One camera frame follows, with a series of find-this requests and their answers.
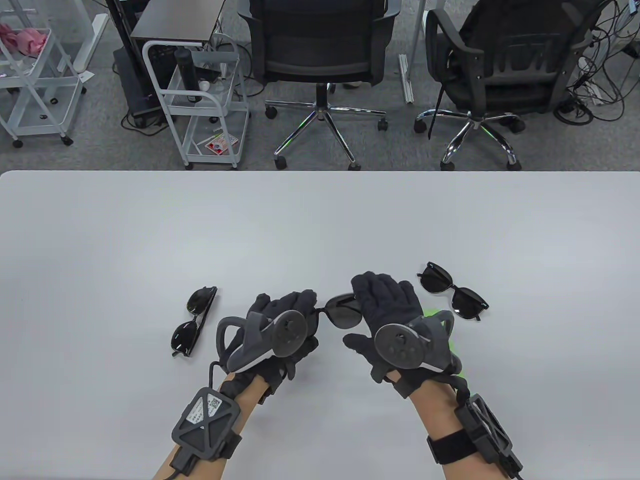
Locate white metal desk leg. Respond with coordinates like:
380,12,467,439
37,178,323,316
397,0,428,104

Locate black square sunglasses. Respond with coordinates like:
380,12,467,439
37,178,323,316
320,294,363,331
416,261,490,322

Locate black ribbed office chair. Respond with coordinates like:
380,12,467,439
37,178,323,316
414,0,608,172

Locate white desk foot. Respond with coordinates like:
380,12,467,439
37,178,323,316
75,13,109,73

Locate black mesh office chair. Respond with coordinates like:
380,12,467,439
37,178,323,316
237,0,403,172

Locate black computer tower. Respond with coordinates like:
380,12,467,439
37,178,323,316
112,46,168,128

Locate pink cloth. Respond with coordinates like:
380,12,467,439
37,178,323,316
0,23,49,55

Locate black bottle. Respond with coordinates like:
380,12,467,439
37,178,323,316
174,48,203,104

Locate dark side table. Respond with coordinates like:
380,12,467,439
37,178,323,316
129,0,228,48

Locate person's right hand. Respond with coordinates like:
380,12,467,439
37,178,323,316
343,271,468,399

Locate grey handheld controller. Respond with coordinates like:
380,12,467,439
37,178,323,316
216,310,308,373
374,310,455,373

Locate person's left hand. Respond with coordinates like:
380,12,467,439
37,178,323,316
222,291,321,396

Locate red and white packet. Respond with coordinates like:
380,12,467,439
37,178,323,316
204,134,238,155

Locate black hanging strap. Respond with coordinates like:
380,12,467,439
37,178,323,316
427,82,447,141

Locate white rolling cart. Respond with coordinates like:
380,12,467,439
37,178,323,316
0,0,87,148
142,37,251,171

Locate black cable bundle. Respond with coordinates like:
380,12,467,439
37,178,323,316
552,0,640,126

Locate green cleaning cloth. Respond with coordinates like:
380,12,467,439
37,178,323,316
422,310,468,378

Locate black rounded sunglasses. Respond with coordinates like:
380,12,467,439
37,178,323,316
171,286,219,358

